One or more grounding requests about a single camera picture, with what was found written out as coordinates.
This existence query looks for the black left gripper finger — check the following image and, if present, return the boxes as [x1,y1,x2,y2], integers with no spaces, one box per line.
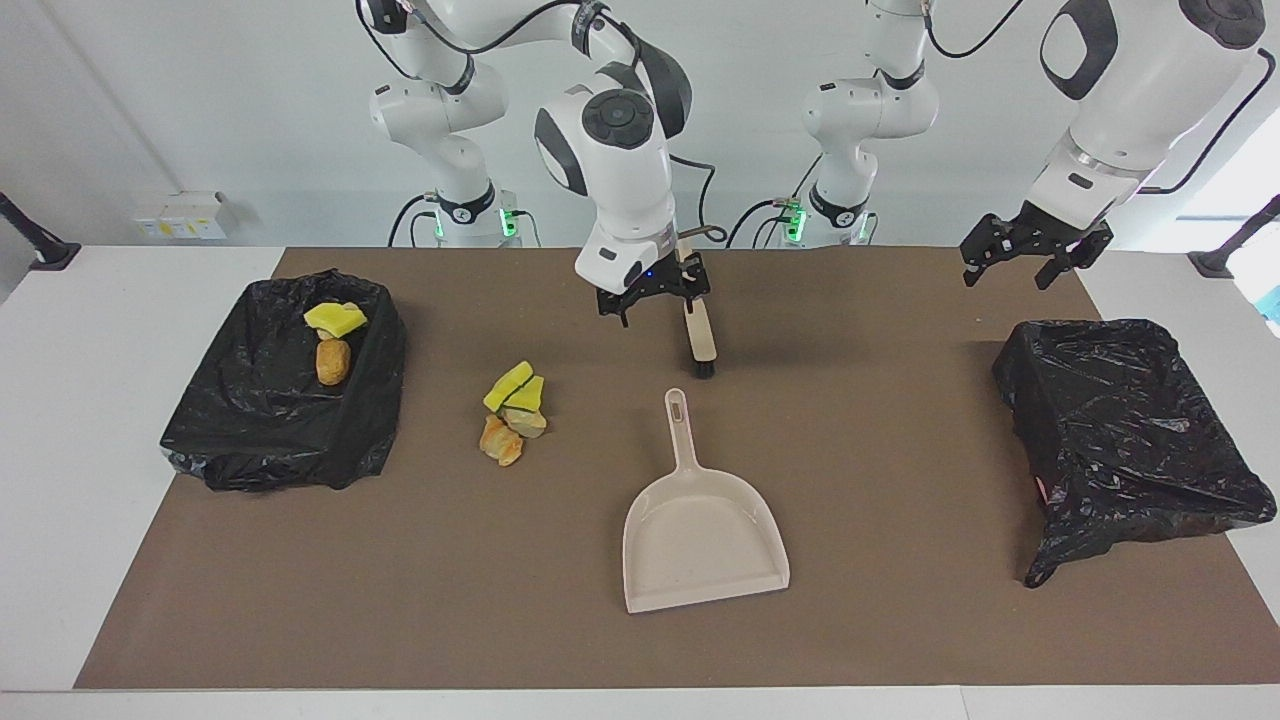
[960,214,1007,289]
[1035,248,1081,292]

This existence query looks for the beige brush with black bristles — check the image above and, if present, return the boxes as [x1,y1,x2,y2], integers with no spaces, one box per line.
[678,238,719,379]

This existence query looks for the beige plastic dustpan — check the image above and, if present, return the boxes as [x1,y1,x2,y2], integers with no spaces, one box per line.
[622,388,791,614]

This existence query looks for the wavy yellow sponge piece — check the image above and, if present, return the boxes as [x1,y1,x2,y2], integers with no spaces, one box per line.
[303,300,369,339]

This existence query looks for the brown oval bread roll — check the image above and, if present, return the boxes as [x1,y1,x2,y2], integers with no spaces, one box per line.
[315,338,353,387]

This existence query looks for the black bag lined bin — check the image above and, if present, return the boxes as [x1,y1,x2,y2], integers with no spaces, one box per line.
[160,268,408,493]
[992,318,1278,589]

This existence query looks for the black clamp stand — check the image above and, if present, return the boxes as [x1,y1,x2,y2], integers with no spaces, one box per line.
[1188,195,1280,279]
[0,190,82,272]

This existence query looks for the brown paper table mat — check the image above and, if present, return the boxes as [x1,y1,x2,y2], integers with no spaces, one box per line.
[75,247,1280,689]

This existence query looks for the black left base power cable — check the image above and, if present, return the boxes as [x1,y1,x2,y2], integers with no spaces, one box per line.
[727,160,803,248]

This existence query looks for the black base power cable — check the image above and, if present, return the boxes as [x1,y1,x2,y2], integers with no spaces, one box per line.
[388,195,441,248]
[727,160,803,248]

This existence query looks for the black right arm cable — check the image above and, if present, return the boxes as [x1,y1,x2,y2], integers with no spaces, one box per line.
[355,0,728,246]

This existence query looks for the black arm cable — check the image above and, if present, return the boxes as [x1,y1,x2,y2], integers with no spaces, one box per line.
[925,0,1279,198]
[355,0,728,246]

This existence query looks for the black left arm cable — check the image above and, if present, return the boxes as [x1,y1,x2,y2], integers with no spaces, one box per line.
[925,0,1279,198]

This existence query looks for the black right base power cable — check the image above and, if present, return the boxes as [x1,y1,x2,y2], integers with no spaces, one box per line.
[388,195,441,248]

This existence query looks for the white wall socket box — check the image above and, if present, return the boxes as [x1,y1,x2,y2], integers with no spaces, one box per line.
[130,190,229,242]

